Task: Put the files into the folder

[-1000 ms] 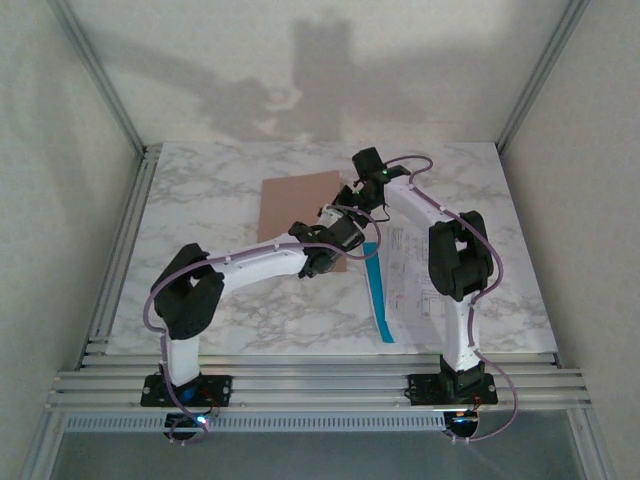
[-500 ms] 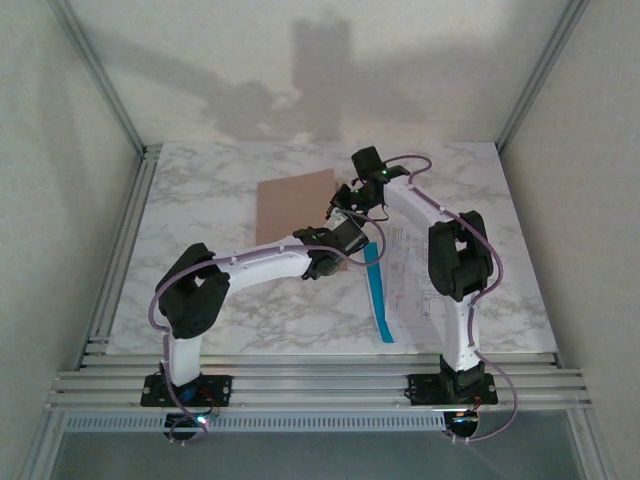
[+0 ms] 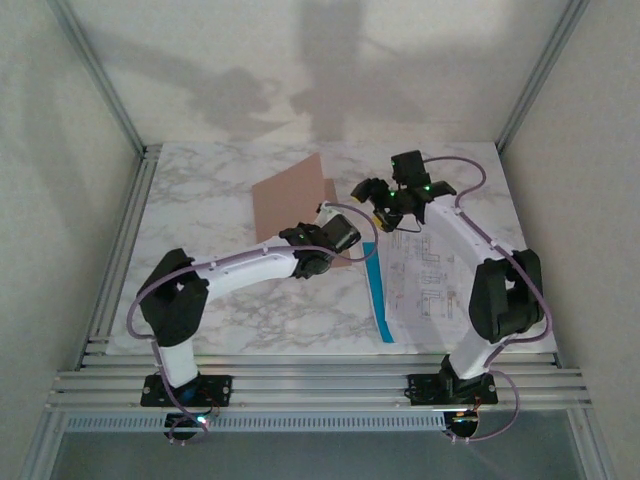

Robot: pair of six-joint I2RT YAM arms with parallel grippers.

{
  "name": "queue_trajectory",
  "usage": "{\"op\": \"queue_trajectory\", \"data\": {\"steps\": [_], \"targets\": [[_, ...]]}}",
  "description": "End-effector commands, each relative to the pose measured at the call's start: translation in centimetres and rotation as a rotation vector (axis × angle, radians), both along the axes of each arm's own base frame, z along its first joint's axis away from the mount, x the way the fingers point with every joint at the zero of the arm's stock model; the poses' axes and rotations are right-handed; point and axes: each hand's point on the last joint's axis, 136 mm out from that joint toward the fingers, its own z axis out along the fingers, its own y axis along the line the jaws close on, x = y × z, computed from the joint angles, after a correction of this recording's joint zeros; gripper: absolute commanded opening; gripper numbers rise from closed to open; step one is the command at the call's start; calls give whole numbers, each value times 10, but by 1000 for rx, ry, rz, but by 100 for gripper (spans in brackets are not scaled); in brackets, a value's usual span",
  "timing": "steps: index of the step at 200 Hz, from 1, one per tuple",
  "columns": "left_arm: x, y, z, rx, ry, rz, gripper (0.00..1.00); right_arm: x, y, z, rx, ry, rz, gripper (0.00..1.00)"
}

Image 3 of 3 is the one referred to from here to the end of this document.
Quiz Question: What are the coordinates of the narrow aluminium frame rail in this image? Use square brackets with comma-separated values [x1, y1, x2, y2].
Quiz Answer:
[79, 352, 560, 370]

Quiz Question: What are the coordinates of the grey slotted cable duct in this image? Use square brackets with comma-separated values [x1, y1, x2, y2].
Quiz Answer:
[63, 412, 447, 434]

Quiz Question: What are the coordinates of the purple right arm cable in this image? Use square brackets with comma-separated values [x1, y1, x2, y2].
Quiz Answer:
[422, 155, 555, 446]

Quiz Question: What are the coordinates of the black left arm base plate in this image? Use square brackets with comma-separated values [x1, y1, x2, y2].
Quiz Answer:
[140, 374, 234, 408]

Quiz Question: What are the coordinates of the aluminium frame post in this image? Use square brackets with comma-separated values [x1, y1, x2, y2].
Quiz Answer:
[19, 409, 69, 480]
[569, 407, 619, 480]
[47, 0, 147, 157]
[493, 0, 592, 154]

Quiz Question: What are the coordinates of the blue paper sheet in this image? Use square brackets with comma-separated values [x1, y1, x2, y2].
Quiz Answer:
[362, 241, 400, 345]

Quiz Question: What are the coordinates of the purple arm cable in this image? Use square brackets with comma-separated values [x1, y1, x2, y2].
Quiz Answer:
[422, 155, 555, 446]
[127, 202, 379, 446]

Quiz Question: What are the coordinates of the wide aluminium frame rail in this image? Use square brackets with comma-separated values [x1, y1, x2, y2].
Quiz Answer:
[46, 368, 595, 414]

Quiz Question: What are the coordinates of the aluminium side rail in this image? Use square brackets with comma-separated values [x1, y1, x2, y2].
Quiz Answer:
[78, 143, 162, 357]

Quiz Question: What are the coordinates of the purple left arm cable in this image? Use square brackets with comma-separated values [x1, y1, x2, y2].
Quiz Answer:
[127, 202, 379, 446]

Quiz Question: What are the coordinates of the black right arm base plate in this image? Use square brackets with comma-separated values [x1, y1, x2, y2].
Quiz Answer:
[408, 372, 500, 406]

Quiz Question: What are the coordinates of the brown paper folder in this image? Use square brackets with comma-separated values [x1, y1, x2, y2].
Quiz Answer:
[251, 152, 355, 272]

